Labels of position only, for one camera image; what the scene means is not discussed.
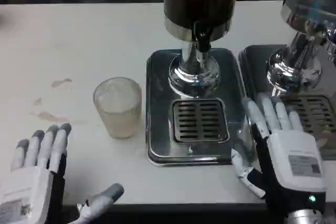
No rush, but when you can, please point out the drink dispenser with dark liquid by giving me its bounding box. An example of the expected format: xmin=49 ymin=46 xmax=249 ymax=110
xmin=163 ymin=0 xmax=240 ymax=99

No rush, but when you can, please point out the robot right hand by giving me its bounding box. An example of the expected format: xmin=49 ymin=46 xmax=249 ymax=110
xmin=230 ymin=93 xmax=328 ymax=218

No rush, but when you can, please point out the chrome drink dispenser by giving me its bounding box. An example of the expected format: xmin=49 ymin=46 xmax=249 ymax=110
xmin=265 ymin=0 xmax=336 ymax=98

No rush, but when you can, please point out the black dispenser tap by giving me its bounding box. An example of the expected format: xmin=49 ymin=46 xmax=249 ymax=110
xmin=193 ymin=21 xmax=211 ymax=53

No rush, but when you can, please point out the clear ribbed glass cup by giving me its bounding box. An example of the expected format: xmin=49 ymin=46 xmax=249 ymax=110
xmin=93 ymin=77 xmax=143 ymax=140

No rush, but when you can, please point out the slotted steel drip grid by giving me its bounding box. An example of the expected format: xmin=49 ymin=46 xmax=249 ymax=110
xmin=281 ymin=94 xmax=336 ymax=134
xmin=172 ymin=98 xmax=230 ymax=144

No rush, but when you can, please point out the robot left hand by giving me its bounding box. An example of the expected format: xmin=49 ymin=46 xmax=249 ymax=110
xmin=0 ymin=123 xmax=124 ymax=224

